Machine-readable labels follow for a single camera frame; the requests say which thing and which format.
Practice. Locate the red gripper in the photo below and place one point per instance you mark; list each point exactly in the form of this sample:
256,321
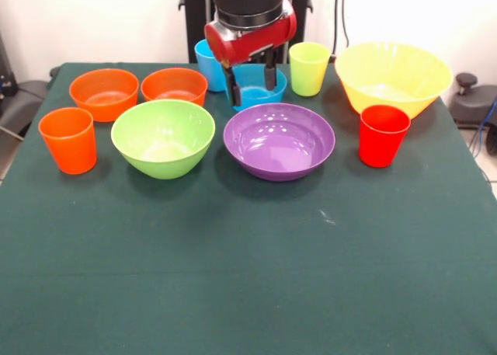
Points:
252,44

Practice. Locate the blue bowl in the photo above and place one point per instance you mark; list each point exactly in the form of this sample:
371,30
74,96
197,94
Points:
252,97

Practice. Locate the lime green cup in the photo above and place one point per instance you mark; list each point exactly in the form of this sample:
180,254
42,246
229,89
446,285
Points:
308,71

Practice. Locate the blue cup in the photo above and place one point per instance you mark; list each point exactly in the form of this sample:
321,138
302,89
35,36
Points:
206,73

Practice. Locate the purple bowl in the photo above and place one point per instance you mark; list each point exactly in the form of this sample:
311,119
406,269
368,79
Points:
279,141

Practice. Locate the orange bowl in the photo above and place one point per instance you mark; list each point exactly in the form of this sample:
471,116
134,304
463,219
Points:
104,85
174,84

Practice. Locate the green bowl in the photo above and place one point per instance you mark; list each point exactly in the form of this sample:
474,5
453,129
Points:
163,145

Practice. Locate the large yellow bowl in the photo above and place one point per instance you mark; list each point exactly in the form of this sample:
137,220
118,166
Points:
392,75

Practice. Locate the red cup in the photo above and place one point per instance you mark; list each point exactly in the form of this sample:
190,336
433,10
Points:
382,137

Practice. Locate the dark green tablecloth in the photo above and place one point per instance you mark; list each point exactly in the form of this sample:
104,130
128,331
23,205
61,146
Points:
248,273

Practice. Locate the orange cup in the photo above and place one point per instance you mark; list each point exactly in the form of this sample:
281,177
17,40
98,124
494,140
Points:
70,145

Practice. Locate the black chair base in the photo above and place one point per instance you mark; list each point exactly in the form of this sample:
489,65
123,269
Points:
470,102

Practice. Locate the dark grey chair base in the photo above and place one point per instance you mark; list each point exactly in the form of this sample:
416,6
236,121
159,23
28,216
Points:
23,102

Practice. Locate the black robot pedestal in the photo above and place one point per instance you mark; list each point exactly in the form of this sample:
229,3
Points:
194,21

